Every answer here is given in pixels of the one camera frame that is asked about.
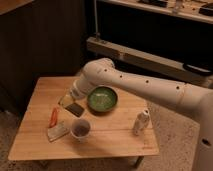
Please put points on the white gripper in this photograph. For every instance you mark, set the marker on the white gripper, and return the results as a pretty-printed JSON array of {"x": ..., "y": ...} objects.
[{"x": 77, "y": 91}]

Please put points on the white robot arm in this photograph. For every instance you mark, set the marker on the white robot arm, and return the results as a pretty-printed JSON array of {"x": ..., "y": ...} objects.
[{"x": 190, "y": 100}]

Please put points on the green ceramic bowl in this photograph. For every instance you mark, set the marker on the green ceramic bowl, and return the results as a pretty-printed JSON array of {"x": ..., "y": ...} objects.
[{"x": 102, "y": 99}]

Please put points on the pale sponge block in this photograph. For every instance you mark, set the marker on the pale sponge block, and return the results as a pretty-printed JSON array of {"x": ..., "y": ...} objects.
[{"x": 57, "y": 131}]

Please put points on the wooden table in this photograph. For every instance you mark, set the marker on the wooden table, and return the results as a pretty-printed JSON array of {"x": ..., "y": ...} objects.
[{"x": 110, "y": 135}]

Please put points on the dark wooden cabinet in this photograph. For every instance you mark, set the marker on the dark wooden cabinet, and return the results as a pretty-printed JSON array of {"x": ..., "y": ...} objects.
[{"x": 42, "y": 38}]

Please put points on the white plastic bottle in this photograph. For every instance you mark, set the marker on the white plastic bottle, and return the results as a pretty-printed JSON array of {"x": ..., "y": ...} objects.
[{"x": 141, "y": 122}]

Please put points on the long grey shelf unit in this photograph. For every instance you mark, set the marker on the long grey shelf unit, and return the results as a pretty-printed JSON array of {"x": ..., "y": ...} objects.
[{"x": 149, "y": 61}]

